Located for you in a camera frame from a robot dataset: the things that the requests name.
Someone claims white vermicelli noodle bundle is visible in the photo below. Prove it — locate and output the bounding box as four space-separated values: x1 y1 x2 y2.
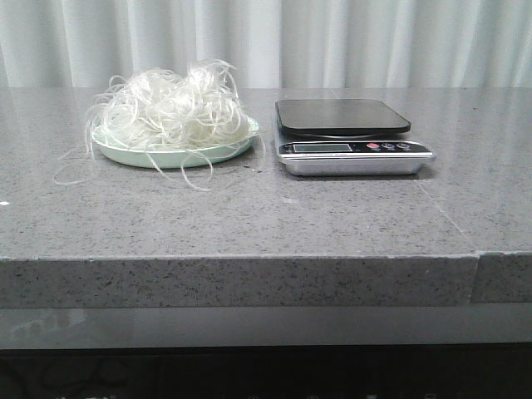
52 59 265 191

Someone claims black silver kitchen scale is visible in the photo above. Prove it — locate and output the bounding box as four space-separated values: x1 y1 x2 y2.
275 99 435 176

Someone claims light green round plate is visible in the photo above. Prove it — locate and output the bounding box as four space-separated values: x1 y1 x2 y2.
92 117 259 169

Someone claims white pleated curtain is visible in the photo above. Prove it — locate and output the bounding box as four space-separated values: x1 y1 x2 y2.
1 1 531 88

